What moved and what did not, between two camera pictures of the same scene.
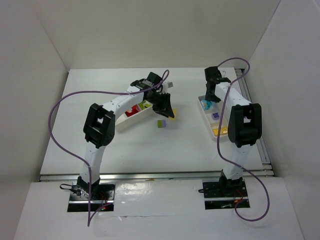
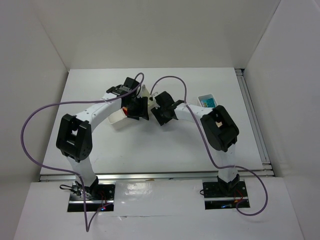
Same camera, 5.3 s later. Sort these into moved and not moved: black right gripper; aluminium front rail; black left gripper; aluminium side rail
Moved: black right gripper; black left gripper
Not moved: aluminium front rail; aluminium side rail
